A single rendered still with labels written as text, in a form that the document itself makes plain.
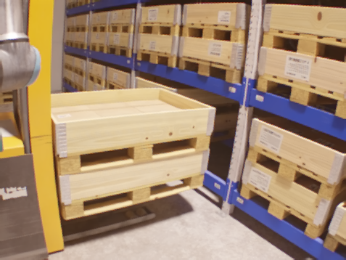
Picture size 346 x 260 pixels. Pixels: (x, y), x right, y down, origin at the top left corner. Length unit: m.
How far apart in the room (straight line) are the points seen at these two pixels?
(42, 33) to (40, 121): 0.50
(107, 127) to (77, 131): 0.20
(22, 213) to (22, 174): 0.27
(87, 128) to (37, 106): 0.34
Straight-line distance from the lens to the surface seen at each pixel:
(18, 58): 1.00
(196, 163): 2.36
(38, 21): 1.67
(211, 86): 2.66
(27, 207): 1.90
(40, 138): 1.77
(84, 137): 1.79
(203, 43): 2.74
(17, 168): 1.77
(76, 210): 2.01
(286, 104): 2.14
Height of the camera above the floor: 1.51
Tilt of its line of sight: 19 degrees down
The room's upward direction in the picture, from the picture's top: 6 degrees clockwise
